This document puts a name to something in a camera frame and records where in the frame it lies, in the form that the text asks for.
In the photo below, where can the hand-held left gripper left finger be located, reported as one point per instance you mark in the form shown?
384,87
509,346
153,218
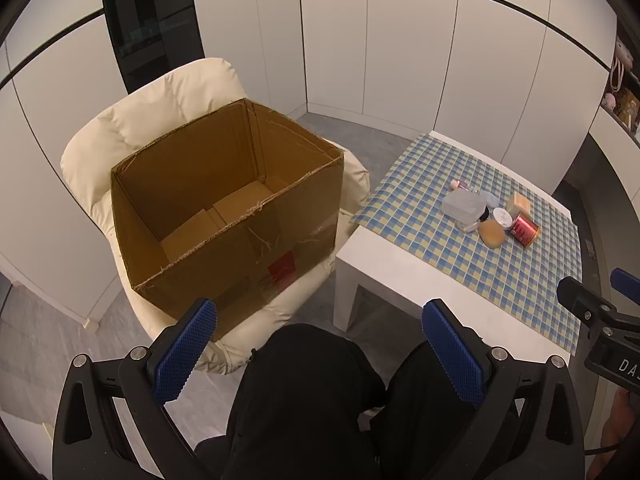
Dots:
185,350

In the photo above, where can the cream padded armchair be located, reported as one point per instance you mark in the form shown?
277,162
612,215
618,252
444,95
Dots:
165,105

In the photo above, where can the small clear pink-capped bottle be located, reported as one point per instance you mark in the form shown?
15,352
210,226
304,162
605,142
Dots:
456,184

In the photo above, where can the white wall cabinets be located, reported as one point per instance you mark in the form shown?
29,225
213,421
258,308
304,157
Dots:
375,50

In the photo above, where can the white round compact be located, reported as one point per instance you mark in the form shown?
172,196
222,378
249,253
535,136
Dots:
501,217

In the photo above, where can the blue yellow checked tablecloth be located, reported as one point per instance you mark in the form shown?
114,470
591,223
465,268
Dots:
450,270

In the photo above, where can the white table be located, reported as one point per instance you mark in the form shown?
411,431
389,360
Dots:
400,280

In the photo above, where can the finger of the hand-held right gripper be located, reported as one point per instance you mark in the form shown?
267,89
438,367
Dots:
627,282
580,295

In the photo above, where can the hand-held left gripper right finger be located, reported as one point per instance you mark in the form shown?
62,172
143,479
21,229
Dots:
452,355

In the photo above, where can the person's right hand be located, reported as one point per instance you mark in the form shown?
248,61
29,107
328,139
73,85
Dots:
625,417

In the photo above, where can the brown cardboard box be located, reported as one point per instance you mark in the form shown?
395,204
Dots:
225,270

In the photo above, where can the frosted plastic bottle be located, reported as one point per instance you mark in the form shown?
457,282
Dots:
460,206

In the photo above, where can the small beige carton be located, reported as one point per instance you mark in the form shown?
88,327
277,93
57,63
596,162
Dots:
521,205

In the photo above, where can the red tin can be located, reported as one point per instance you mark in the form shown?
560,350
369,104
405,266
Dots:
524,230

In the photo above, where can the black glass oven column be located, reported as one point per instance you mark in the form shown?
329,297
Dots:
150,20

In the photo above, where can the small pink round pouch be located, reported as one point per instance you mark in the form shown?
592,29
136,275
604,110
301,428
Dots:
609,100

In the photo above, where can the tan makeup sponge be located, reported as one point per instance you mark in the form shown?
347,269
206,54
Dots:
492,236

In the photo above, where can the brown patterned box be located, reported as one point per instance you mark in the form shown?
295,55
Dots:
626,104

